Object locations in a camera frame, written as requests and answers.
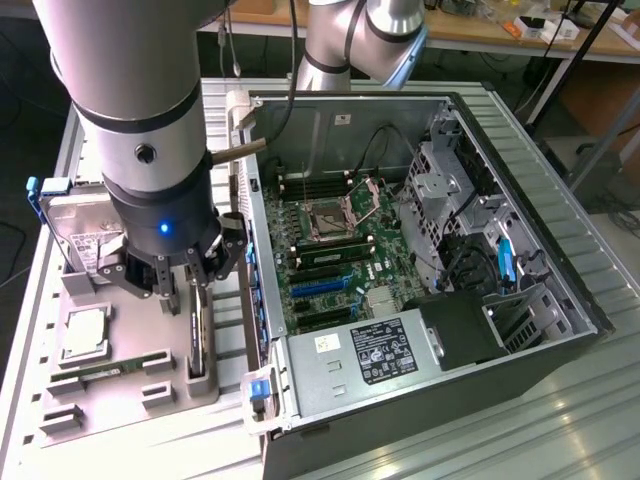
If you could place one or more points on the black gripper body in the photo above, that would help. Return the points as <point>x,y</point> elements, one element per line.
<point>160,220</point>

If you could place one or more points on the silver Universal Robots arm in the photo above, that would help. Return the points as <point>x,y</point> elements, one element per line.
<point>135,75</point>

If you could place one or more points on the silver hard disk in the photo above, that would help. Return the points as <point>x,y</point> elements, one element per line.
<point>75,230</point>

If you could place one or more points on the silver CPU chip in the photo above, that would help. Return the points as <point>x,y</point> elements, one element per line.
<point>86,334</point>

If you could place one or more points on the blue expansion slot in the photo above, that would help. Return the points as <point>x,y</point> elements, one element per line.
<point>317,289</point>

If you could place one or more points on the CPU socket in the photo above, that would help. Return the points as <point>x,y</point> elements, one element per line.
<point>325,220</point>

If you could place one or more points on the green RAM stick in slot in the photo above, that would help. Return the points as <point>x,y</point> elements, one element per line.
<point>335,255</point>

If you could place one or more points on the black expansion slot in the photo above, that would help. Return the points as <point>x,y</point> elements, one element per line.
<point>322,319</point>

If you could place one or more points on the grey parts rack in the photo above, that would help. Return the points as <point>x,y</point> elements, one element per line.
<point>115,400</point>

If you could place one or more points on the blue case latch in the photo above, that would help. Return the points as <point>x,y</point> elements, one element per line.
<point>258,391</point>

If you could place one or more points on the metal socket cover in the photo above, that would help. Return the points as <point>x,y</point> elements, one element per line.
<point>364,194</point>

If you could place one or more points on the green motherboard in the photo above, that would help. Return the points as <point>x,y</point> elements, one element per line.
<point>390,240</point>

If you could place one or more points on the silver chipset heatsink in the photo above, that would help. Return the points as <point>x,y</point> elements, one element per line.
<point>382,300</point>

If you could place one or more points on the grey power supply unit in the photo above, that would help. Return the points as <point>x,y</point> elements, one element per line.
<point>330,380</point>

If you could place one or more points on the metal disk bay cage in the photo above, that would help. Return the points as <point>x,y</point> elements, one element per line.
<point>435,200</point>

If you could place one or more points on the open black PC case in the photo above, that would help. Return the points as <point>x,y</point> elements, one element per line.
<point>500,400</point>

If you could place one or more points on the wooden desk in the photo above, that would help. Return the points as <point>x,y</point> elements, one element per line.
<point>480,35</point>

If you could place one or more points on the white and orange box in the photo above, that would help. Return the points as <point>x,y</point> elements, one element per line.
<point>532,27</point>

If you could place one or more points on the black stand pole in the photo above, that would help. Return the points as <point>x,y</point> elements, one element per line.
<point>580,50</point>

